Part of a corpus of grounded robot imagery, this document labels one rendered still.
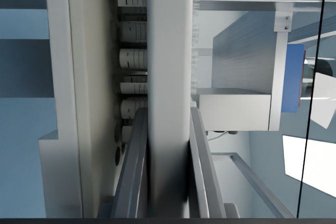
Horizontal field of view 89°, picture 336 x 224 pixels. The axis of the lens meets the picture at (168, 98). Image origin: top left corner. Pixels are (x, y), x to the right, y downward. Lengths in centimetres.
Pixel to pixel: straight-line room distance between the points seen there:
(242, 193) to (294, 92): 396
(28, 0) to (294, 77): 70
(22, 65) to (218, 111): 66
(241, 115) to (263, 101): 7
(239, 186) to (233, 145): 86
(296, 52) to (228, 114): 26
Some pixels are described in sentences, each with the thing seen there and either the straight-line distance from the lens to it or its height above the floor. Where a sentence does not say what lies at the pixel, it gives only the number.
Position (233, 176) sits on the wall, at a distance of 429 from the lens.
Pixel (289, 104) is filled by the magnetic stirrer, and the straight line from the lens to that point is 62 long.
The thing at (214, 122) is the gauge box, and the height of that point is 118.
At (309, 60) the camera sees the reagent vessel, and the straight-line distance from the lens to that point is 71.
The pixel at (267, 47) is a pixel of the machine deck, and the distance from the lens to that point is 58.
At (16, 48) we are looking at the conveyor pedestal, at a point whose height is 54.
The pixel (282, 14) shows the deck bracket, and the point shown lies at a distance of 57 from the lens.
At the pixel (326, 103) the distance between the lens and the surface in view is 55.
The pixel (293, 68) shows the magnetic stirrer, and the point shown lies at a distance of 61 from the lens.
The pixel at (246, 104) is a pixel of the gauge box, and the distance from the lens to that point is 52.
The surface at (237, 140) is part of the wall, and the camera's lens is 418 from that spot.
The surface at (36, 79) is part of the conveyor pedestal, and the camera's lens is 75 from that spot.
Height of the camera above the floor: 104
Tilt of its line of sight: 1 degrees up
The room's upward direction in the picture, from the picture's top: 90 degrees clockwise
